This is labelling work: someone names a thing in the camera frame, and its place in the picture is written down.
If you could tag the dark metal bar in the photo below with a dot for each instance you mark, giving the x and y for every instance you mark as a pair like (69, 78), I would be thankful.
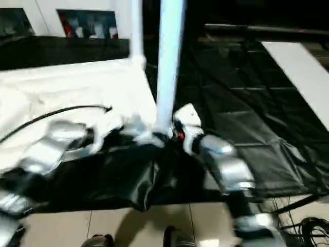
(270, 28)

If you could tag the white flat board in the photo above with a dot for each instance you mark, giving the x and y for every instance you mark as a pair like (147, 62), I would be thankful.
(300, 74)

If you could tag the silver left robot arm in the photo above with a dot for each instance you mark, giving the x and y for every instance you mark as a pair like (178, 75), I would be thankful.
(54, 133)

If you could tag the white blue patterned container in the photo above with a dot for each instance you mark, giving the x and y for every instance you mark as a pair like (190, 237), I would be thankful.
(91, 28)

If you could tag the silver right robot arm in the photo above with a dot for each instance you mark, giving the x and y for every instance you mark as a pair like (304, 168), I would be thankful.
(231, 167)

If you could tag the white plastic table top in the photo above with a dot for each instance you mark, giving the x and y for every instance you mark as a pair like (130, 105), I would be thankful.
(64, 90)

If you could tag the dark left robot foot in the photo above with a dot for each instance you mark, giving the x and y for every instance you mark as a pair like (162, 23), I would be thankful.
(99, 241)

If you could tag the white glass door cabinet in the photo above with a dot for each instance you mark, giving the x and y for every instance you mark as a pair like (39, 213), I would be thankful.
(46, 15)

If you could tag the red bottle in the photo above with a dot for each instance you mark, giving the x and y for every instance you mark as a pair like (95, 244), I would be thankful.
(67, 27)

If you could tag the white mug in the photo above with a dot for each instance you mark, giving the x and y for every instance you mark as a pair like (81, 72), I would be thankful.
(112, 32)

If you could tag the black work mat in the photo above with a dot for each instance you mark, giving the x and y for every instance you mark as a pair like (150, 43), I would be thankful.
(244, 115)

